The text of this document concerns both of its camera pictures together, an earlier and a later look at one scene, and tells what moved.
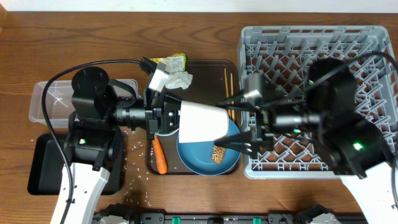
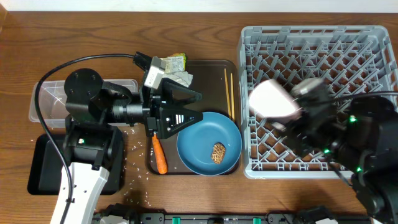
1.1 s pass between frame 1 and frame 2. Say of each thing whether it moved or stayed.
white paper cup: moved
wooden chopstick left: stayed
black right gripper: moved
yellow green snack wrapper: stayed
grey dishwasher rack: stayed
